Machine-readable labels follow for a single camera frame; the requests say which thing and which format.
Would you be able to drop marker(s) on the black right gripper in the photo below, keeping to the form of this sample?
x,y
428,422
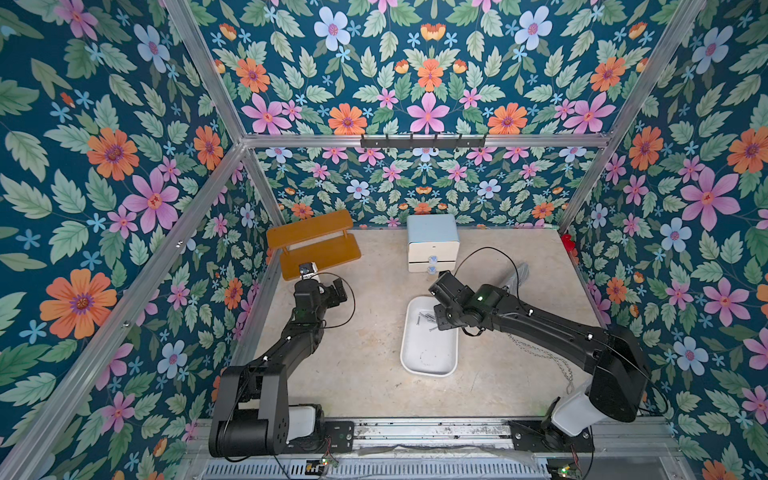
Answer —
x,y
444,289

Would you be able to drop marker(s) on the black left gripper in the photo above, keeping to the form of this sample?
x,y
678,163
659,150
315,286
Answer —
x,y
330,298

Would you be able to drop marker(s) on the metal screw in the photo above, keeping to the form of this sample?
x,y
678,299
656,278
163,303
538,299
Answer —
x,y
425,317

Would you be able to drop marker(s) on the white plastic storage tray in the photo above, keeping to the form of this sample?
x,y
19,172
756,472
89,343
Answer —
x,y
425,350

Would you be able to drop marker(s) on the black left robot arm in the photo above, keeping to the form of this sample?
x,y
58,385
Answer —
x,y
252,412

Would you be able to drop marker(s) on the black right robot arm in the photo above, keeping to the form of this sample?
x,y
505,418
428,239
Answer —
x,y
613,358

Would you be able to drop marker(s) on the orange wooden shelf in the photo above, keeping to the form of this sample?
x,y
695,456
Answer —
x,y
325,241

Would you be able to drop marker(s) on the grey-blue drawer cabinet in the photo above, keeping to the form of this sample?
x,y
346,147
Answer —
x,y
433,243

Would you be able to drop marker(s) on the red strawberry toy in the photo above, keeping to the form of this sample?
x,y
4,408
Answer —
x,y
568,242

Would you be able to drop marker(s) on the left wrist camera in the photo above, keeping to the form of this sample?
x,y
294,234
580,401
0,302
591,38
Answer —
x,y
307,270

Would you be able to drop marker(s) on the black hook rail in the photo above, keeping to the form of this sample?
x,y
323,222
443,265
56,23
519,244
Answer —
x,y
412,141

